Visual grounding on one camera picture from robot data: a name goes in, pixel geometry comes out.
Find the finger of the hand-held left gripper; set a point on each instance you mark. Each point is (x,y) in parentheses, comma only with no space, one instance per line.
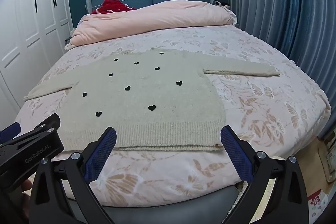
(10,131)
(46,123)

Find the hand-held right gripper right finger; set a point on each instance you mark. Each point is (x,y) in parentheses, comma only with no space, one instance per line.
(236,158)

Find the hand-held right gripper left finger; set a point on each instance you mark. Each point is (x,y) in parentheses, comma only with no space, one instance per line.
(101,155)

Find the cream towel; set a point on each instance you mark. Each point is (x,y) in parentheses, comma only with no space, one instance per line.
(157,119)

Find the person's left hand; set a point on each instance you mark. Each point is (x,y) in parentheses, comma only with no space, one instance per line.
(26,186)

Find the cream fluffy rug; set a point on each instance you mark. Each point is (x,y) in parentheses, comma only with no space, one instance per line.
(240,193)

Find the pink butterfly bedsheet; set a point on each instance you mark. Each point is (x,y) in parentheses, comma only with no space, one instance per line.
(262,108)

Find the floral floor mat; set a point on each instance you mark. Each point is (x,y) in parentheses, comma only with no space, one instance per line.
(317,200)

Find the white wardrobe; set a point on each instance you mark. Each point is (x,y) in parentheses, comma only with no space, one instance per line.
(31,29)

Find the red cloth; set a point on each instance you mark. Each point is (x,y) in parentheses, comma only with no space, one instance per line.
(111,6)

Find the pink duvet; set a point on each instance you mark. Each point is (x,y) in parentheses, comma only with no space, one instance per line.
(157,22)

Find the black and white plush toy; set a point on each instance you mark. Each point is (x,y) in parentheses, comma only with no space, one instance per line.
(220,4)

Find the blue curtain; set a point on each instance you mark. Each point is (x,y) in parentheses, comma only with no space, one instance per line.
(275,3)

